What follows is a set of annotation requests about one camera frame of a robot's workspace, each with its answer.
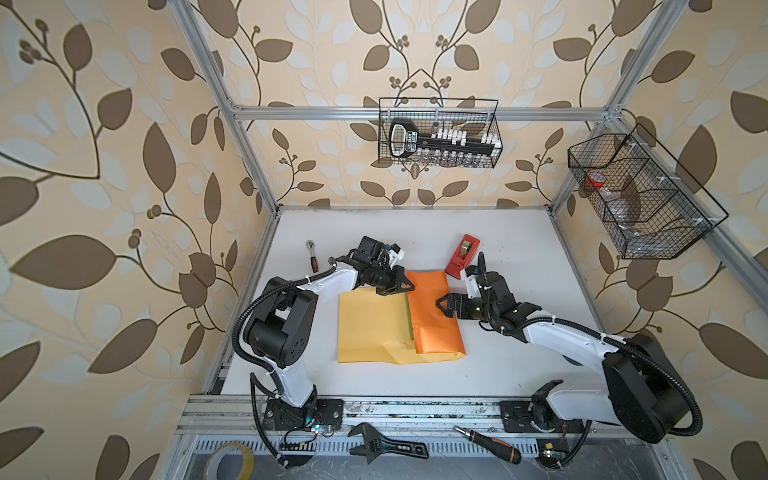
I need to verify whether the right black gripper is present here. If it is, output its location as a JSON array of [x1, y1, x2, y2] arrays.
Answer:
[[435, 291, 496, 323]]

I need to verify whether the yellow orange wrapping paper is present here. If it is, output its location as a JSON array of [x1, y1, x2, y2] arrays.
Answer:
[[338, 271, 466, 365]]

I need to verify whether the green gift box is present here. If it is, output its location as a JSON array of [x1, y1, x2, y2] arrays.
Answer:
[[405, 294, 414, 340]]

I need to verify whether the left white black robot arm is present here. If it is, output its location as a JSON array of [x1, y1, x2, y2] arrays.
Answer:
[[231, 236, 415, 409]]

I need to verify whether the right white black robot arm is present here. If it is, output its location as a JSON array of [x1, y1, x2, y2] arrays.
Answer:
[[435, 270, 704, 443]]

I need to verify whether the red tape dispenser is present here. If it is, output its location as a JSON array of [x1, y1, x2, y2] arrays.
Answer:
[[444, 234, 481, 279]]

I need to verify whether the black orange screwdriver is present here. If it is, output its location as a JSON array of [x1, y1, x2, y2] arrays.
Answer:
[[454, 426, 522, 465]]

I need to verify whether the black socket set holder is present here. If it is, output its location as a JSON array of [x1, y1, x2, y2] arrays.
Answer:
[[384, 118, 503, 161]]

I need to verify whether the black adjustable wrench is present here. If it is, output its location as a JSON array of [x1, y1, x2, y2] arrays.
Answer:
[[348, 422, 430, 464]]

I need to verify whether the red cap in basket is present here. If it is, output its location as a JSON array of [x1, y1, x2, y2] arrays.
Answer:
[[585, 171, 607, 191]]

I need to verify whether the clear packing tape roll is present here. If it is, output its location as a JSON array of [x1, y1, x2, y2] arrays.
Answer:
[[202, 442, 255, 480]]

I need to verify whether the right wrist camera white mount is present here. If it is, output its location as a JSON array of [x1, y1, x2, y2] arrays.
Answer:
[[464, 251, 488, 299]]

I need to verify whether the small red-handled ratchet wrench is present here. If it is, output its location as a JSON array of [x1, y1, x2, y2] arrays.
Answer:
[[306, 240, 319, 273]]

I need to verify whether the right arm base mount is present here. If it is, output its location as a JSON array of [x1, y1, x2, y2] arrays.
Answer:
[[499, 380, 585, 435]]

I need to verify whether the black wire basket back wall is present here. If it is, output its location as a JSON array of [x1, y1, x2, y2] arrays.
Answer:
[[377, 96, 504, 169]]

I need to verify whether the black wire basket wall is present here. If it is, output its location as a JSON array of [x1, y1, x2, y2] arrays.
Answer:
[[567, 124, 728, 260], [377, 96, 504, 169]]

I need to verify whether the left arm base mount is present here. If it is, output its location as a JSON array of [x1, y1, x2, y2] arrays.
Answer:
[[264, 398, 344, 434]]

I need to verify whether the black wire basket right wall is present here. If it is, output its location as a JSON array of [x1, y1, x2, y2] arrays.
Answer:
[[567, 124, 728, 260]]

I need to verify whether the aluminium front rail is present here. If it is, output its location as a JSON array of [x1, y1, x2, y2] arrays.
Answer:
[[173, 394, 679, 439]]

